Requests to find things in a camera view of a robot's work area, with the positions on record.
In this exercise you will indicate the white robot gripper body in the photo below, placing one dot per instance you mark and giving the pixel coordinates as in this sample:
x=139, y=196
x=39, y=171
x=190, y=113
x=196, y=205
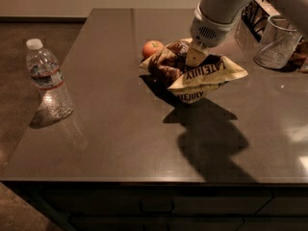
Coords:
x=210, y=32

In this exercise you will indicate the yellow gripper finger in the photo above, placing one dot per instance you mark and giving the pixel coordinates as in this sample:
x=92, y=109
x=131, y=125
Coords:
x=196, y=54

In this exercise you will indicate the brown Late July chip bag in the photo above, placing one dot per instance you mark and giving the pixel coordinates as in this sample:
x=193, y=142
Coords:
x=190, y=84

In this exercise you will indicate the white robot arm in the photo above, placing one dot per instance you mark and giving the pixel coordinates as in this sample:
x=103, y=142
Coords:
x=295, y=11

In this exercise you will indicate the red apple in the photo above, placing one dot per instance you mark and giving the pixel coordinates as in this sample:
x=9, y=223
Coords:
x=151, y=47

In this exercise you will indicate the metal mesh cup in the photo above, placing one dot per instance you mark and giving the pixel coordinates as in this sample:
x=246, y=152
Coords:
x=277, y=43

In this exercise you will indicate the clear plastic water bottle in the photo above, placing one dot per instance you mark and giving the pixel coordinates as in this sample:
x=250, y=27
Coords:
x=45, y=71

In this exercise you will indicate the black wire basket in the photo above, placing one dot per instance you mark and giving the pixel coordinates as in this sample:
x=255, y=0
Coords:
x=255, y=16

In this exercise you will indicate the black drawer handle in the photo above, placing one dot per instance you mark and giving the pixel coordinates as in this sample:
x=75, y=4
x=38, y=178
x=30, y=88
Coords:
x=158, y=207

